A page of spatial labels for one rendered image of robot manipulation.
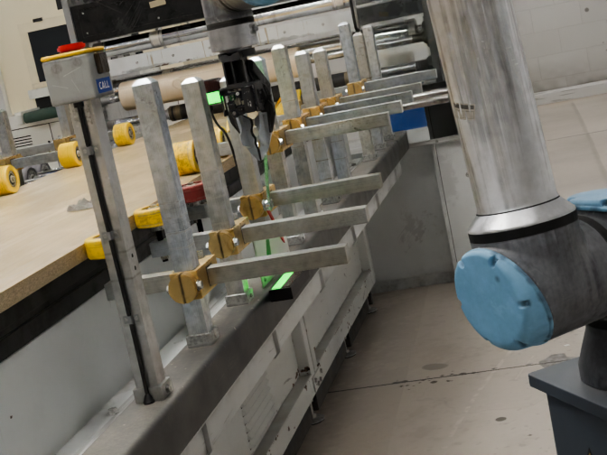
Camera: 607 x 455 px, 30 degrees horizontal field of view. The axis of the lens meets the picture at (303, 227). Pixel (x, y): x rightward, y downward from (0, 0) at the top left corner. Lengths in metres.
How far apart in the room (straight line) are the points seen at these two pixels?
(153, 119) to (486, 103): 0.61
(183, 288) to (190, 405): 0.23
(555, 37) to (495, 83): 9.49
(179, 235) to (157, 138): 0.16
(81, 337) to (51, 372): 0.14
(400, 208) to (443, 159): 0.33
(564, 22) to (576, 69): 0.46
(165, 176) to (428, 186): 2.99
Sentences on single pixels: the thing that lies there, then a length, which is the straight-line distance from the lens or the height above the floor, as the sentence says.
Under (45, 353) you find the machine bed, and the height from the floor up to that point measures 0.77.
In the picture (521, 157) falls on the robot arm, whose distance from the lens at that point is 1.52.
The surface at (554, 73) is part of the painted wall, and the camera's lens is 11.02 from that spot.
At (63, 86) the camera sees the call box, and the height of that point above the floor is 1.18.
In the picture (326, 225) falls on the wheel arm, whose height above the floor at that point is 0.82.
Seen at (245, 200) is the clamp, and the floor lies 0.86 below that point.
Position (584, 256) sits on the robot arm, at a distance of 1.56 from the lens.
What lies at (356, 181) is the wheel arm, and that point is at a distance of 2.37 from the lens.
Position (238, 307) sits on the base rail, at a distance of 2.15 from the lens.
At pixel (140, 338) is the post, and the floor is 0.80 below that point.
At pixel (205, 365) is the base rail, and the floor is 0.70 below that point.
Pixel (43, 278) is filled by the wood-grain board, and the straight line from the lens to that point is 1.86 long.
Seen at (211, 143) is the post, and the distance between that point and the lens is 2.12.
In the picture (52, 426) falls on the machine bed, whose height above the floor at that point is 0.66.
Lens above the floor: 1.19
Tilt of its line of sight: 10 degrees down
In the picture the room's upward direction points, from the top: 12 degrees counter-clockwise
